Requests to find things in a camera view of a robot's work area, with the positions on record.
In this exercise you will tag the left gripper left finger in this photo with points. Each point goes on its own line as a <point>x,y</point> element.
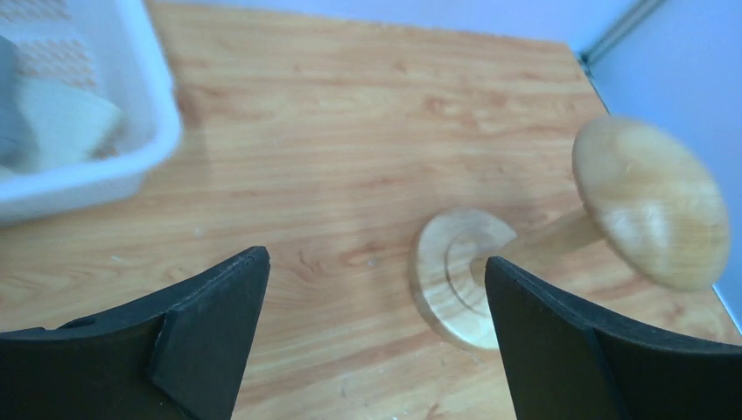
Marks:
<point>177,353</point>

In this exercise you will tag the grey hat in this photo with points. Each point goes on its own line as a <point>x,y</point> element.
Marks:
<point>47,124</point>

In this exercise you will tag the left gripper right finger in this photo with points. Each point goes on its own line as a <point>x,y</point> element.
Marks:
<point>568,358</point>

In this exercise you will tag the wooden hat stand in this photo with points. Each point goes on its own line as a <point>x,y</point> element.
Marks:
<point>643,192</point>

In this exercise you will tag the white plastic basket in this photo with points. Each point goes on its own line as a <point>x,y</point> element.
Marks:
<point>110,49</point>

